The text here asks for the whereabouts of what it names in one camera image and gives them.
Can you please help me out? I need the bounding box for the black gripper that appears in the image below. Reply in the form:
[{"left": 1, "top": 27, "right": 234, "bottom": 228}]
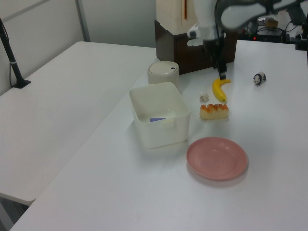
[{"left": 203, "top": 38, "right": 228, "bottom": 80}]

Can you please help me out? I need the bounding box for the orange glazed bread loaf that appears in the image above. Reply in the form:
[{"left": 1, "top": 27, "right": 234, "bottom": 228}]
[{"left": 200, "top": 103, "right": 230, "bottom": 120}]

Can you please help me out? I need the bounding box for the yellow banana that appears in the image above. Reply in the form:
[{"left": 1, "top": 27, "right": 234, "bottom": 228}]
[{"left": 212, "top": 77, "right": 232, "bottom": 104}]

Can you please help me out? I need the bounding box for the black and white panda figurine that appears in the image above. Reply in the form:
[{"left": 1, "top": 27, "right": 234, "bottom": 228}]
[{"left": 253, "top": 72, "right": 267, "bottom": 87}]

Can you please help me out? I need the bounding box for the beige round lidded trash can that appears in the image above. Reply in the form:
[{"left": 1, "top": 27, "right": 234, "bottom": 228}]
[{"left": 147, "top": 61, "right": 180, "bottom": 89}]

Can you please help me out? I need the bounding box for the black device with red light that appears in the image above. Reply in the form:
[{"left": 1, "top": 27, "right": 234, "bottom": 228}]
[{"left": 252, "top": 27, "right": 284, "bottom": 43}]

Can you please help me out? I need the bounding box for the white square plastic bin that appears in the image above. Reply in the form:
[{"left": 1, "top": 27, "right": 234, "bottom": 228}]
[{"left": 128, "top": 81, "right": 191, "bottom": 149}]

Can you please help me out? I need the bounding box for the pink round plate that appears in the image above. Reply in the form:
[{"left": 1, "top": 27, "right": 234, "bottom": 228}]
[{"left": 186, "top": 136, "right": 249, "bottom": 181}]

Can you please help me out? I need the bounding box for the brown drawer box white handle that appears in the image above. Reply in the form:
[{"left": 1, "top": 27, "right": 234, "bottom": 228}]
[{"left": 154, "top": 19, "right": 239, "bottom": 76}]

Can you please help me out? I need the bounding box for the cream cabinet with copper handle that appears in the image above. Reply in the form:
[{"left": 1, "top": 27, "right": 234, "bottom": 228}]
[{"left": 155, "top": 0, "right": 201, "bottom": 35}]

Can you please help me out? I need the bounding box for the black clamp mount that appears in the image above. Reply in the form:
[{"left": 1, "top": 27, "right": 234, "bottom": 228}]
[{"left": 294, "top": 21, "right": 308, "bottom": 51}]

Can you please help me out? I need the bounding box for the black camera pole with clamp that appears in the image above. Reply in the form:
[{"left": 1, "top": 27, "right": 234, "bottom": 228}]
[{"left": 0, "top": 18, "right": 32, "bottom": 90}]

